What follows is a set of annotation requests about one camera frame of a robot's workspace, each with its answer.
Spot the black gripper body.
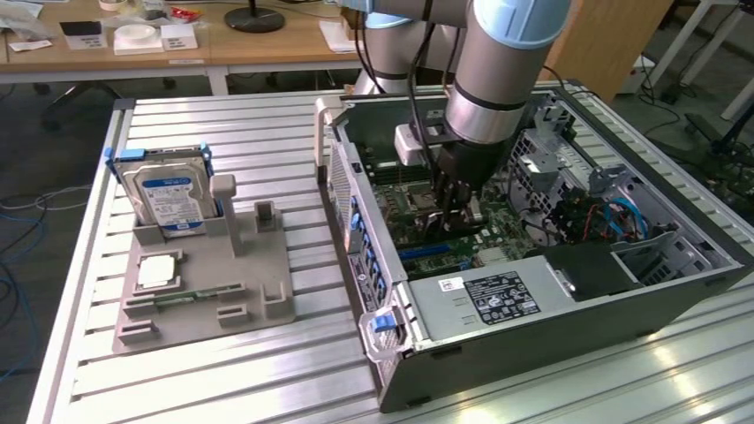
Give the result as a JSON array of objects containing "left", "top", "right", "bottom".
[{"left": 434, "top": 140, "right": 504, "bottom": 192}]

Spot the CPU socket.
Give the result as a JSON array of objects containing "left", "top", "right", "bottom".
[{"left": 399, "top": 181, "right": 442, "bottom": 212}]

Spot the green motherboard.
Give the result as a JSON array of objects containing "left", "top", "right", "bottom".
[{"left": 362, "top": 154, "right": 538, "bottom": 282}]

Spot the blue expansion slot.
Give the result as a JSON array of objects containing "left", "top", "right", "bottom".
[{"left": 398, "top": 243, "right": 453, "bottom": 261}]

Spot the grey power supply with labels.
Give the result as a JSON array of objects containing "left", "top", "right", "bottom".
[{"left": 406, "top": 255, "right": 577, "bottom": 348}]

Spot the silver disk bay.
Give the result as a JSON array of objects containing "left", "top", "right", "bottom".
[{"left": 609, "top": 220, "right": 718, "bottom": 288}]

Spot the open black PC case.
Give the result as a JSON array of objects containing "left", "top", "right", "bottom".
[{"left": 315, "top": 79, "right": 754, "bottom": 414}]

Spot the wooden cabinet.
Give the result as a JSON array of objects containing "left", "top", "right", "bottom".
[{"left": 538, "top": 0, "right": 677, "bottom": 103}]

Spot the white paper stack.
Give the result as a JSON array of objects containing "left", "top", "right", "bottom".
[{"left": 319, "top": 19, "right": 365, "bottom": 54}]

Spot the grey parts rack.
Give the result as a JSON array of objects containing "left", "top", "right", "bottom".
[{"left": 111, "top": 174, "right": 297, "bottom": 354}]

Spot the hard disk with blue rails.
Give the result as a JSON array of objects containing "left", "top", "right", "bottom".
[{"left": 104, "top": 143, "right": 214, "bottom": 239}]

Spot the black round lamp base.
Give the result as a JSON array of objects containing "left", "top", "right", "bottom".
[{"left": 223, "top": 0, "right": 287, "bottom": 34}]

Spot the bare green RAM stick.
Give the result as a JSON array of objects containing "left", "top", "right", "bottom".
[{"left": 151, "top": 289, "right": 241, "bottom": 307}]

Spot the silver CPU chip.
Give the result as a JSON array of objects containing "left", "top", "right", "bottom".
[{"left": 137, "top": 254, "right": 179, "bottom": 292}]

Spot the plain white labelled box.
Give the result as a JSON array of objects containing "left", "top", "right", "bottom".
[{"left": 159, "top": 24, "right": 199, "bottom": 51}]

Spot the white box with round dish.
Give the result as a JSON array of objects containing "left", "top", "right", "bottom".
[{"left": 114, "top": 24, "right": 166, "bottom": 57}]

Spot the black office chair base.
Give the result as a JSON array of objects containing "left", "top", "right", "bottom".
[{"left": 35, "top": 79, "right": 178, "bottom": 132}]

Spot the white box with black top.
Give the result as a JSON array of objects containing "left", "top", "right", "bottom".
[{"left": 60, "top": 20, "right": 108, "bottom": 50}]

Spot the wooden desk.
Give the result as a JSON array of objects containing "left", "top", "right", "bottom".
[{"left": 0, "top": 0, "right": 378, "bottom": 85}]

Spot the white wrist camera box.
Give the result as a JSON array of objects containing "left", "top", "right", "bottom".
[{"left": 393, "top": 123, "right": 441, "bottom": 168}]

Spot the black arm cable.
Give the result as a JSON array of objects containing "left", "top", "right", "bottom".
[{"left": 406, "top": 21, "right": 441, "bottom": 178}]

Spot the blue wire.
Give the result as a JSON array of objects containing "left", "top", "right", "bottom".
[{"left": 606, "top": 198, "right": 650, "bottom": 242}]

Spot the white table frame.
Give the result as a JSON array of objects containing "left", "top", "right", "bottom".
[{"left": 648, "top": 0, "right": 754, "bottom": 120}]

